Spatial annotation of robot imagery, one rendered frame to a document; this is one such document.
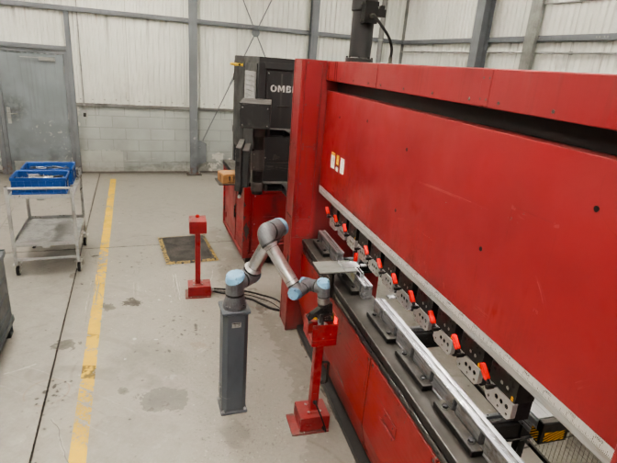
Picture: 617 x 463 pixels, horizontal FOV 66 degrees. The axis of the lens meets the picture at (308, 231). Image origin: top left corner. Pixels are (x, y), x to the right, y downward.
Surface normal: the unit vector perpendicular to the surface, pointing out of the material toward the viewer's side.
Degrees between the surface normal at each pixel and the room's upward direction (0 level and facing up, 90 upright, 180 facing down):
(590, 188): 90
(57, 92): 90
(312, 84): 90
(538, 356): 90
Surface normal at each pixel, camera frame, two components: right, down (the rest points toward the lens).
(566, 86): -0.96, 0.02
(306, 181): 0.25, 0.34
